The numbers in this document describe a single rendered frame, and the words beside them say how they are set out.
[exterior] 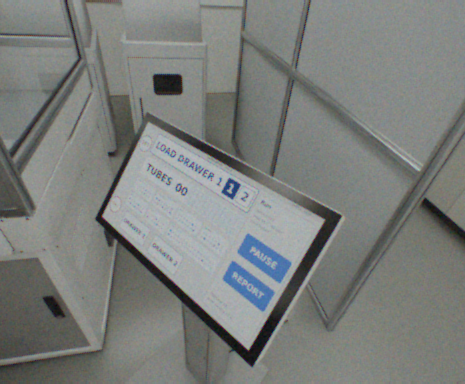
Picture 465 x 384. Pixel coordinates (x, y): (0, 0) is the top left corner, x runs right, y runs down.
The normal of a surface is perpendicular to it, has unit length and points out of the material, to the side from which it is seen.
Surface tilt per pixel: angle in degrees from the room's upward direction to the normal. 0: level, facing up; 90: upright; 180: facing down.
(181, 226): 50
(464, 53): 90
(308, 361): 0
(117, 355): 0
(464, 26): 90
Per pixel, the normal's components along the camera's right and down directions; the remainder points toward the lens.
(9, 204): 0.18, 0.65
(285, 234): -0.46, -0.14
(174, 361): 0.00, -0.80
